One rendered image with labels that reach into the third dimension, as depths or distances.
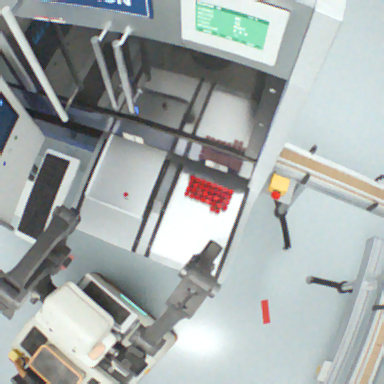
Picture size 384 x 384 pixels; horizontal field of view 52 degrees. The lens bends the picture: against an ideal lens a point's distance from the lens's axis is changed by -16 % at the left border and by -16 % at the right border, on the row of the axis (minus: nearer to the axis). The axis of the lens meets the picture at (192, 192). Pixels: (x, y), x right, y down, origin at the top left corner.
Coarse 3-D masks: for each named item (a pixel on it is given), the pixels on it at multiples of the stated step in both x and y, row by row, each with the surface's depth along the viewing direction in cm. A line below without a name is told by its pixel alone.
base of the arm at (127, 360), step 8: (120, 352) 138; (128, 352) 133; (120, 360) 135; (128, 360) 133; (136, 360) 133; (144, 360) 137; (128, 368) 134; (136, 368) 135; (144, 368) 138; (136, 376) 134
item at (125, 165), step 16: (112, 144) 190; (128, 144) 190; (144, 144) 190; (112, 160) 188; (128, 160) 188; (144, 160) 188; (160, 160) 188; (96, 176) 186; (112, 176) 186; (128, 176) 186; (144, 176) 186; (96, 192) 185; (112, 192) 185; (128, 192) 185; (144, 192) 185; (128, 208) 183; (144, 208) 180
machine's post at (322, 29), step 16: (320, 16) 69; (336, 16) 67; (320, 32) 74; (336, 32) 71; (304, 48) 81; (320, 48) 79; (304, 64) 87; (320, 64) 84; (288, 80) 97; (304, 80) 93; (288, 96) 103; (304, 96) 100; (288, 112) 111; (272, 128) 124; (288, 128) 120; (272, 144) 135; (272, 160) 147; (256, 176) 168; (256, 192) 186
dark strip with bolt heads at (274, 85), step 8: (272, 80) 100; (280, 80) 98; (264, 88) 105; (272, 88) 104; (280, 88) 102; (264, 96) 109; (272, 96) 107; (264, 104) 113; (272, 104) 111; (264, 112) 118; (272, 112) 116; (256, 120) 124; (264, 120) 122; (256, 128) 129; (264, 128) 127; (256, 136) 135; (264, 136) 133; (248, 144) 143; (256, 144) 141; (248, 152) 150; (256, 152) 147
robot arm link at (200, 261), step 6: (198, 258) 143; (204, 258) 145; (186, 264) 112; (192, 264) 144; (198, 264) 125; (204, 264) 128; (210, 264) 141; (180, 270) 111; (186, 270) 111; (204, 270) 116; (210, 270) 126; (180, 276) 111; (216, 288) 110; (210, 294) 110; (216, 294) 110
